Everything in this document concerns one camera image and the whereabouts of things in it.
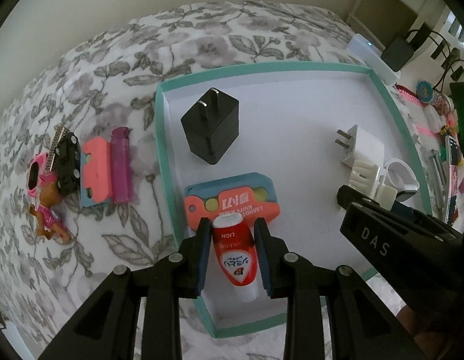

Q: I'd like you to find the red white lion tube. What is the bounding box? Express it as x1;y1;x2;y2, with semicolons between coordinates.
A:
212;213;259;302

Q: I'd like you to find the orange carrot knife card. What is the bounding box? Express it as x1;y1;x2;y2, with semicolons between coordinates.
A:
184;172;281;231

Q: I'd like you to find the white smartwatch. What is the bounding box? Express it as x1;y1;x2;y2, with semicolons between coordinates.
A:
384;158;420;203

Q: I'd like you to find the magenta lighter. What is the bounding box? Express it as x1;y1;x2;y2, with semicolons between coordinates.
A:
111;127;132;204

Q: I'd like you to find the black usb charger cube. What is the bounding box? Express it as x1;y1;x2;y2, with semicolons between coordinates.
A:
180;88;239;165

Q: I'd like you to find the white usb charger cube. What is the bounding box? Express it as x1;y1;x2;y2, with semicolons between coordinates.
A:
335;124;385;167

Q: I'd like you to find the brown pink toy dog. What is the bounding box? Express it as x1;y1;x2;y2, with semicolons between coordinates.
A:
29;172;71;245

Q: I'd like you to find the black toy car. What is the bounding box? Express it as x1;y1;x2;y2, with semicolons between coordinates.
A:
54;133;81;197

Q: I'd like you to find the gold patterned lighter case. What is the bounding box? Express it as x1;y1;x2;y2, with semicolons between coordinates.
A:
44;125;70;172

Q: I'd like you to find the pink kids band watch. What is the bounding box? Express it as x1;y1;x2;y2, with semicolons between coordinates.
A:
27;153;48;197

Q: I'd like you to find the grey metal phone stand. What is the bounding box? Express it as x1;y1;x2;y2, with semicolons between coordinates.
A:
428;149;446;220

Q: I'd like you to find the smartphone on stand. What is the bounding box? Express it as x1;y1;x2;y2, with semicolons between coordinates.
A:
444;135;462;226

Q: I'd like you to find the teal shallow cardboard tray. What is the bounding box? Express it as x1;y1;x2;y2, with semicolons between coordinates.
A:
154;61;432;340

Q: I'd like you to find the floral grey white blanket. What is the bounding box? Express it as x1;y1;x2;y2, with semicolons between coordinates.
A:
0;0;443;360

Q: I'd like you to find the pink white crochet mat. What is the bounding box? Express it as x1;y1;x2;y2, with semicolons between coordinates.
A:
394;85;457;218

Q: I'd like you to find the round blue sticker jar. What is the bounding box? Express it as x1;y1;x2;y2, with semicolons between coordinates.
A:
416;80;434;104

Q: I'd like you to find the black power adapter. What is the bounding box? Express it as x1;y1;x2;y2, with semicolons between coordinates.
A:
381;37;414;72

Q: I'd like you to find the white power strip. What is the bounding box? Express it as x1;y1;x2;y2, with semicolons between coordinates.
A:
347;33;400;86

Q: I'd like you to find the white cut-out shelf panel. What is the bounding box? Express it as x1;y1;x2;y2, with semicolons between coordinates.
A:
426;7;464;90

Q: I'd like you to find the white side shelf unit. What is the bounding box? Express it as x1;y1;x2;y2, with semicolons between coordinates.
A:
346;0;445;48

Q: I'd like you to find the black cable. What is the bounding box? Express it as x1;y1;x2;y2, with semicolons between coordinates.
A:
404;28;464;91

